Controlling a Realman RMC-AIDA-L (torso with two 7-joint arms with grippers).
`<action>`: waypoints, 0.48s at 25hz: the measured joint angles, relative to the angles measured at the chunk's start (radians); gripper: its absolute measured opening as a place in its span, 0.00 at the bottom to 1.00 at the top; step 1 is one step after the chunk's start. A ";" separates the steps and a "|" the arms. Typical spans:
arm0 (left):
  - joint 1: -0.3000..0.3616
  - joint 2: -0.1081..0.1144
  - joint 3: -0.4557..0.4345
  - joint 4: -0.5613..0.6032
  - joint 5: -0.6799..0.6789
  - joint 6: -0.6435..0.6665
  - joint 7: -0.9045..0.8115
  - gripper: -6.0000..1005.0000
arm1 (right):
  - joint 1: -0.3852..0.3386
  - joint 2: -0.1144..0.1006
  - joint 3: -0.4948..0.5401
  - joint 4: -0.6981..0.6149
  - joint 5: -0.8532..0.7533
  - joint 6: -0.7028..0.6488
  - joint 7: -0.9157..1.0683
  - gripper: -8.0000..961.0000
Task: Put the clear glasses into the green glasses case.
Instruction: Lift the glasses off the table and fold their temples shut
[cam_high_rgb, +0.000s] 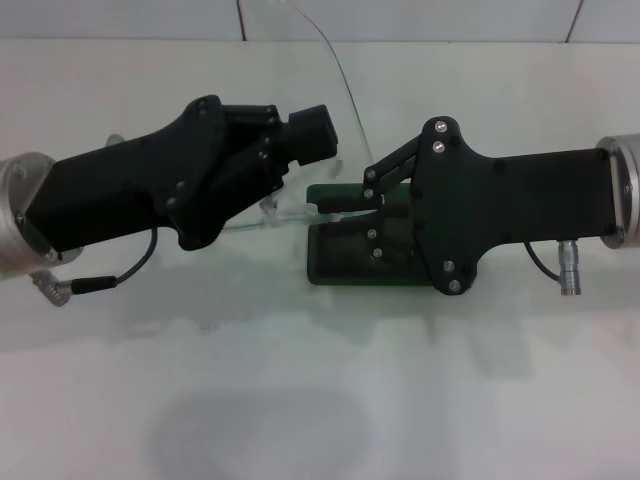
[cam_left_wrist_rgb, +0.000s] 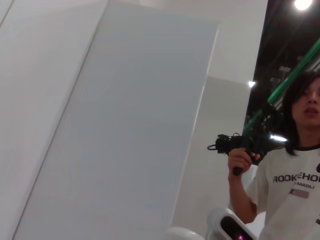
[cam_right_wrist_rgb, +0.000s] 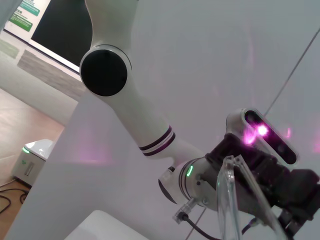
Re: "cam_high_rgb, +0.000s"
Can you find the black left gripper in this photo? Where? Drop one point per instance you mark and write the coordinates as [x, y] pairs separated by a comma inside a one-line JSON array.
[[125, 190]]

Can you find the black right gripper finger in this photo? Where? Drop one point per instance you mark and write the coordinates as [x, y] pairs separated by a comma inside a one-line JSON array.
[[350, 204]]

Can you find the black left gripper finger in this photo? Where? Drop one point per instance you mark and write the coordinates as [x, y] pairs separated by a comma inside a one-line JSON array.
[[312, 135]]

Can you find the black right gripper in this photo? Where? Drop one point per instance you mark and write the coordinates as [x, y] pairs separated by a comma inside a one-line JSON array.
[[525, 200]]

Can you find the clear white glasses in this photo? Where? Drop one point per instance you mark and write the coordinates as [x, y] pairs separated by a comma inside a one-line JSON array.
[[300, 217]]

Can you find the green glasses case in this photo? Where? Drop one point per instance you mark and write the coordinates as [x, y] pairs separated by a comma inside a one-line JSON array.
[[340, 275]]

